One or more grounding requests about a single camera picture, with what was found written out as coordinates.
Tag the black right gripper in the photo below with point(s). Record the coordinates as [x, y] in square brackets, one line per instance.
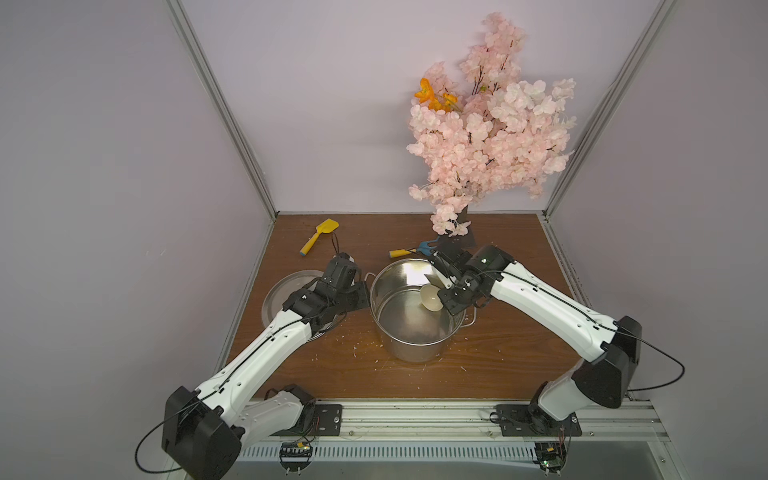
[456, 298]

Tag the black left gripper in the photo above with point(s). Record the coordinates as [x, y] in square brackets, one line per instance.
[355, 294]

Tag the cream plastic ladle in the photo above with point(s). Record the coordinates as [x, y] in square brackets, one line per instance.
[429, 291]

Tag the stainless steel pot lid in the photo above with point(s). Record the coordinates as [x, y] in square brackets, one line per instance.
[283, 289]

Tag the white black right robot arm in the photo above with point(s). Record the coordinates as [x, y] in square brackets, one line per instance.
[609, 350]

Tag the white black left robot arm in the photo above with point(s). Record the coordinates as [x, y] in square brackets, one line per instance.
[204, 429]

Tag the yellow blue toy rake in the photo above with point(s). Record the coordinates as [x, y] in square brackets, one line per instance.
[425, 248]

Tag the yellow toy shovel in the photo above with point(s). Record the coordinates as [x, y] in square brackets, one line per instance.
[327, 226]

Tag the artificial cherry blossom tree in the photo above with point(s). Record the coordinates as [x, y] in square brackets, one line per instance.
[504, 133]

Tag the left circuit board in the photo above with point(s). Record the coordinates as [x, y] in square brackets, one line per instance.
[295, 457]

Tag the circuit board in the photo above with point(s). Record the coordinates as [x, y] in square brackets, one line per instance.
[551, 457]
[295, 457]

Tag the right circuit board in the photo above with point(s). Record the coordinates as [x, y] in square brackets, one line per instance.
[551, 457]

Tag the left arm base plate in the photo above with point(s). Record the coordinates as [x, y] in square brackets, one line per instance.
[317, 420]

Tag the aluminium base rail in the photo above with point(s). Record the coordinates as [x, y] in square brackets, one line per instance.
[443, 431]

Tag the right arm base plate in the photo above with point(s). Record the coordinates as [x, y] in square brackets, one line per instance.
[517, 420]

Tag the aluminium corner frame post right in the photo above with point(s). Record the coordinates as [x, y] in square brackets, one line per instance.
[610, 102]

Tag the aluminium corner frame post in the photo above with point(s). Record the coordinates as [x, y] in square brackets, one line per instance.
[189, 38]
[610, 102]

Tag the aluminium corner frame post left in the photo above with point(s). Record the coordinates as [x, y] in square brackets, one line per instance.
[189, 38]

